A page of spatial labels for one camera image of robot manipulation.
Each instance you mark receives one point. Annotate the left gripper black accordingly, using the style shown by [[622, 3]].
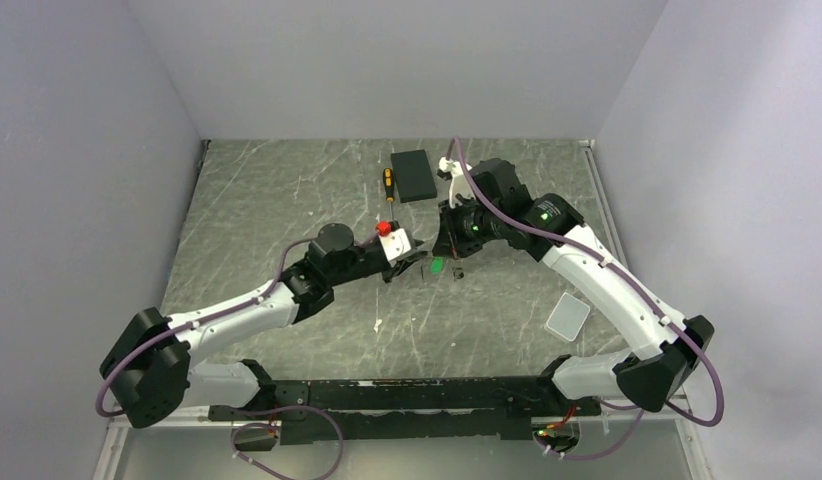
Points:
[[391, 270]]

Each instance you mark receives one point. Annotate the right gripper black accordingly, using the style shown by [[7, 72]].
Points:
[[449, 242]]

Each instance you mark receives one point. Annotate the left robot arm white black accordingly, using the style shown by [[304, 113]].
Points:
[[160, 364]]

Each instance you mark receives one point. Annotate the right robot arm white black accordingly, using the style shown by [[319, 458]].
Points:
[[488, 203]]

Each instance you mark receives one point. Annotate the black box left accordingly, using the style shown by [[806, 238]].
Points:
[[413, 175]]

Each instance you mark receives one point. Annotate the yellow black screwdriver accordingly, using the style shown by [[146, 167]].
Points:
[[389, 189]]

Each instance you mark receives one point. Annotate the white grey tablet device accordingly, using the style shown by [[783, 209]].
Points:
[[567, 318]]

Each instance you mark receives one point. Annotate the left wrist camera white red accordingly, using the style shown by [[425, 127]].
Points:
[[394, 240]]

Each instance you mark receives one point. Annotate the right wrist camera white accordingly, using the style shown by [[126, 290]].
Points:
[[459, 191]]

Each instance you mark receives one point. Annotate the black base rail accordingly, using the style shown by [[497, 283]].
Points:
[[507, 407]]

